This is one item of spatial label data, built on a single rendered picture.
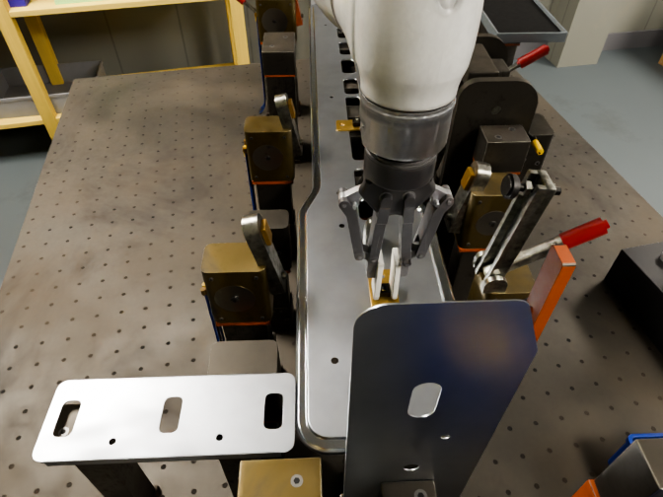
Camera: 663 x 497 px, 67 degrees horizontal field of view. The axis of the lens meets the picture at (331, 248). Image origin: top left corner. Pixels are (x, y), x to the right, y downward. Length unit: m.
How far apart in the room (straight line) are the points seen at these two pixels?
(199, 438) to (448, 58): 0.47
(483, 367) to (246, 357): 0.41
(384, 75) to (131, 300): 0.86
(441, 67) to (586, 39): 3.55
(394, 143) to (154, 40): 2.98
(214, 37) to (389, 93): 2.94
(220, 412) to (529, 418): 0.59
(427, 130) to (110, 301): 0.88
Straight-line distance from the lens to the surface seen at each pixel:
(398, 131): 0.47
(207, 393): 0.64
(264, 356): 0.68
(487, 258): 0.69
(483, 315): 0.29
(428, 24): 0.42
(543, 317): 0.59
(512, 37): 1.09
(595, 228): 0.68
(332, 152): 0.98
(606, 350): 1.16
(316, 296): 0.71
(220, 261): 0.71
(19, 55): 2.80
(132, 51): 3.43
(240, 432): 0.61
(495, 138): 0.84
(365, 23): 0.44
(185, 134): 1.65
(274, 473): 0.53
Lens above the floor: 1.55
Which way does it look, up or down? 45 degrees down
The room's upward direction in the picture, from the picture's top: straight up
